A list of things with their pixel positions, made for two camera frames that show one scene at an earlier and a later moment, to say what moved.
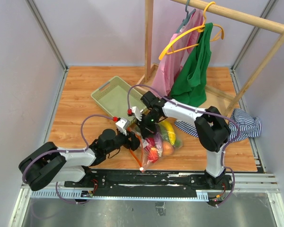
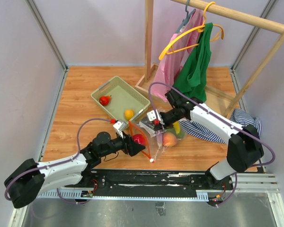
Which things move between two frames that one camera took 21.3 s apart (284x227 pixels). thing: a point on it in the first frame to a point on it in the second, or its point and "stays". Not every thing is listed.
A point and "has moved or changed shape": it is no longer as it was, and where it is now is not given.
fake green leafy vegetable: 164,135 to 181,135
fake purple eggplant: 159,144 has moved or changed shape
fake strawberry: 153,155 to 105,100
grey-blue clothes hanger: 185,20 stays
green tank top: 190,88 stays
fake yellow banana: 169,128 to 177,126
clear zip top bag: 163,143 has moved or changed shape
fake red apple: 151,141 has moved or changed shape
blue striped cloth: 251,127 stays
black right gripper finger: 147,134 to 158,127
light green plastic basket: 112,95 stays
